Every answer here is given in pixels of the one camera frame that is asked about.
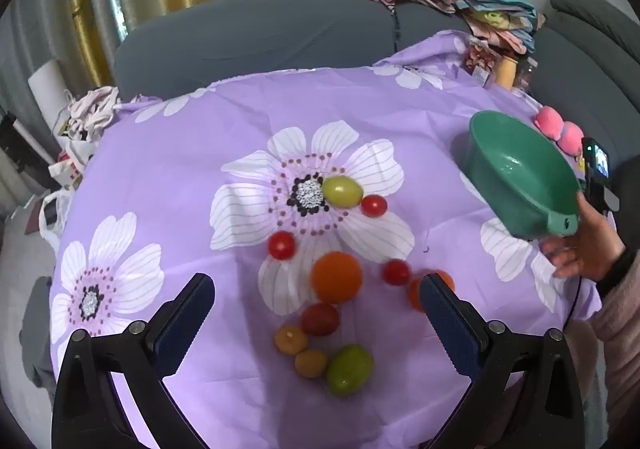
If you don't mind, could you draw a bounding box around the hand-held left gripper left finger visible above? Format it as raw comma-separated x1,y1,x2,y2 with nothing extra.
51,273,216,449

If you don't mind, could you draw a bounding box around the white crumpled cloth pile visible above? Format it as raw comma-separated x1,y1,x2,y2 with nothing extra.
65,86,121,140

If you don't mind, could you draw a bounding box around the stack of folded fabrics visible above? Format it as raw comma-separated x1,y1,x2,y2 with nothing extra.
452,0,538,54

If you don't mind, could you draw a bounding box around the yellow bottle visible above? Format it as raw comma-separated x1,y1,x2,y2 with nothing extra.
495,54,518,90

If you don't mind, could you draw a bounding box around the white cylindrical appliance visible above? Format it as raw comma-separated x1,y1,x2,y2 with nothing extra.
27,58,76,130

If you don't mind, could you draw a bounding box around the green plastic bowl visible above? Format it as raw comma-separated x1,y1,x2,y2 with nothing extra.
468,110,583,240

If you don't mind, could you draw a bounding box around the white plastic bag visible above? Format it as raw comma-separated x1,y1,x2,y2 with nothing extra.
39,134,96,250

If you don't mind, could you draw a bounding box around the yellow-green tomato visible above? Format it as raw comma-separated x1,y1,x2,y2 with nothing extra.
321,176,363,208

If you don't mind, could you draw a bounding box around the grey upholstered seat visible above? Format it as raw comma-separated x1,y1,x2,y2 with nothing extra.
20,276,56,390

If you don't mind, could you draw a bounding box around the dark red tomato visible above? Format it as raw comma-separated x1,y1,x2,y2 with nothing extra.
301,303,341,336

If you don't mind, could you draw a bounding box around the clear plastic bottle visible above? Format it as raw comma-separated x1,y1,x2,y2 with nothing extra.
515,59,538,92

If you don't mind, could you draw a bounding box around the pink plush toy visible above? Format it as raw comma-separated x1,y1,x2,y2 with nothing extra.
535,106,585,154

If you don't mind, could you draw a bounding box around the purple floral tablecloth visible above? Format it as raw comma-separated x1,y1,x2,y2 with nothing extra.
50,29,603,449

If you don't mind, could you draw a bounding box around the small yellow-orange fruit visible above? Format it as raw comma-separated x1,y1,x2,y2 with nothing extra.
294,349,329,378
273,325,309,355

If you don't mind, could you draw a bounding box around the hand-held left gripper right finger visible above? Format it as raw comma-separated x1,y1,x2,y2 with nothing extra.
419,273,587,449

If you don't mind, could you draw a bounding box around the grey curtain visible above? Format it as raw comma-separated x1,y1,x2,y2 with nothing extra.
10,0,76,74

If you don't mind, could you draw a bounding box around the person's right hand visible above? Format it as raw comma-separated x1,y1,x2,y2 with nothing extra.
540,191,626,282

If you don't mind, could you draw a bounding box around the red cherry tomato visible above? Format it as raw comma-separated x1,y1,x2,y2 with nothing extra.
361,195,388,218
267,231,297,261
382,259,412,286

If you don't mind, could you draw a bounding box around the person's right forearm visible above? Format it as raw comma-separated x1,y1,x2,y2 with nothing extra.
565,246,640,449

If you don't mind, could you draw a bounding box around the clear dried snack packet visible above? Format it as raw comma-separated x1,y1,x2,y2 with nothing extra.
462,41,501,87

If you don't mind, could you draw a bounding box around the grey sofa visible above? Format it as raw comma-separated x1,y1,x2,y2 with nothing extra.
114,0,640,180

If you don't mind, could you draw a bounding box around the orange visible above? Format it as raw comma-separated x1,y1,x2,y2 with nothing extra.
408,270,456,314
311,251,364,305

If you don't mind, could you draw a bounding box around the green tomato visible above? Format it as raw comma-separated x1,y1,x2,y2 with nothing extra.
326,344,375,398

